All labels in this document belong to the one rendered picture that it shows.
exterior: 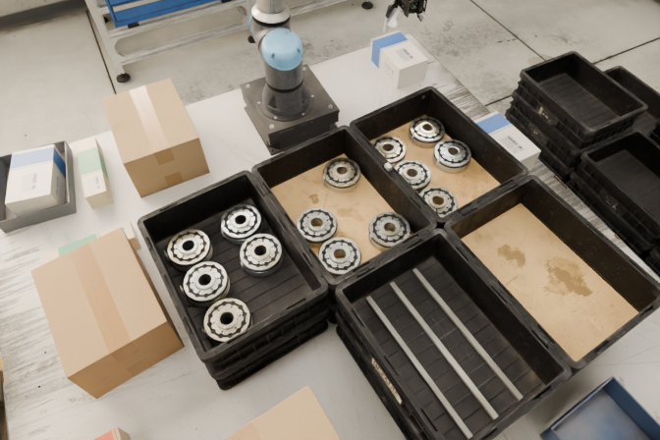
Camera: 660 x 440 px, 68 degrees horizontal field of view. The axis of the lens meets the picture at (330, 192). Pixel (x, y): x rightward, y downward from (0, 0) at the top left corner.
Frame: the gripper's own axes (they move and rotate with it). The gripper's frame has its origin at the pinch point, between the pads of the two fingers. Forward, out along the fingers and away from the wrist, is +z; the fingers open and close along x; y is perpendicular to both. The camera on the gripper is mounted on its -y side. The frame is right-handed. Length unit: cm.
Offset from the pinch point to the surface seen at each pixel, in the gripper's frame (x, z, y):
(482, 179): -13, 5, 65
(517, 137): 9, 9, 54
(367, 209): -47, 5, 60
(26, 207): -130, 12, 11
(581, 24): 184, 89, -56
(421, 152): -23, 5, 49
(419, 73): 3.2, 14.2, 10.2
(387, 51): -4.5, 9.3, -0.5
